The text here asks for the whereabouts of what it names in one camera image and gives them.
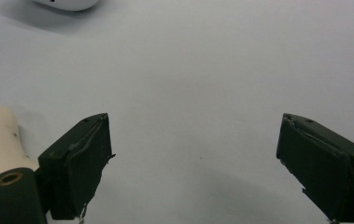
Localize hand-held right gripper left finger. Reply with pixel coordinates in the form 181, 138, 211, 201
35, 112, 117, 221

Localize white table mat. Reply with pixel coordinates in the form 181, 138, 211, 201
0, 0, 354, 224

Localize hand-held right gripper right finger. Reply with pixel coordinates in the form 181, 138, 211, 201
276, 113, 354, 224

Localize white rounded plastic object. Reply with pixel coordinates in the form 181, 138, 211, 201
31, 0, 100, 12

